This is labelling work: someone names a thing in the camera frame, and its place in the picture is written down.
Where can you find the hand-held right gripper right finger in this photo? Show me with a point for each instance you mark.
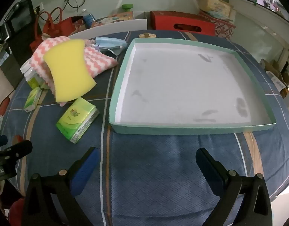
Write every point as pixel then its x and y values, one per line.
pixel 209 169

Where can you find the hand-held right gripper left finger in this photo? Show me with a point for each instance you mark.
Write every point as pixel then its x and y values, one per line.
pixel 85 169

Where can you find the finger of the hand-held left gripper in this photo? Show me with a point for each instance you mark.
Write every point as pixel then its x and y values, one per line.
pixel 18 148
pixel 0 141

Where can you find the large green tissue pack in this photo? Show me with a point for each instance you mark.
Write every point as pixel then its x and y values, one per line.
pixel 76 117

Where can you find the shallow teal box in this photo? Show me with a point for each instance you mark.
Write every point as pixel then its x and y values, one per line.
pixel 182 87

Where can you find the yellow sponge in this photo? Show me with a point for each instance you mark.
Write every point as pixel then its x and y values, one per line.
pixel 69 70

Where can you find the pink white zigzag cloth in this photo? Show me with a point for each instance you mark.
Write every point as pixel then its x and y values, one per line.
pixel 99 61

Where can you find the blue face mask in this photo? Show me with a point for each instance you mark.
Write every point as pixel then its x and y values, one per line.
pixel 109 42

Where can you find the blue plaid blanket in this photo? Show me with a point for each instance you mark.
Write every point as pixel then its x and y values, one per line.
pixel 146 181

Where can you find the brown cardboard boxes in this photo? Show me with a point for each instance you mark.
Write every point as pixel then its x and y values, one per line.
pixel 276 75

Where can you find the black monitor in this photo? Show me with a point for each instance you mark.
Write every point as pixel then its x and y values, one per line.
pixel 21 16

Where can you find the red felt bag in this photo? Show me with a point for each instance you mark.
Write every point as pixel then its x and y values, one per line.
pixel 64 26

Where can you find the red patterned box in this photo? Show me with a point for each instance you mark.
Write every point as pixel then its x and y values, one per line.
pixel 223 28

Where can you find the white cardboard box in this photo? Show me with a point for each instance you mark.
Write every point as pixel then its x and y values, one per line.
pixel 116 28

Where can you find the yellow wooden dish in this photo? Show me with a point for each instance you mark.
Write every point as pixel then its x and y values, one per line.
pixel 146 35

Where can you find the water bottle with blue label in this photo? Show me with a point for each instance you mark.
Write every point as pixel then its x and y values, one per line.
pixel 89 18

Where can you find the light blue package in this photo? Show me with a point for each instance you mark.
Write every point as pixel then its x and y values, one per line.
pixel 218 15

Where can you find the orange toy box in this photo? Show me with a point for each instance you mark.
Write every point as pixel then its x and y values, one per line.
pixel 116 17

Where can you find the beige tissue package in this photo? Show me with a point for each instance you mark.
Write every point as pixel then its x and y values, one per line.
pixel 215 3

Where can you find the green dumbbell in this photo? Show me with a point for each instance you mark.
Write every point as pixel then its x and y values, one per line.
pixel 127 6

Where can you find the wall power outlet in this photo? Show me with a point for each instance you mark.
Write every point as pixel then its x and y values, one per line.
pixel 39 7

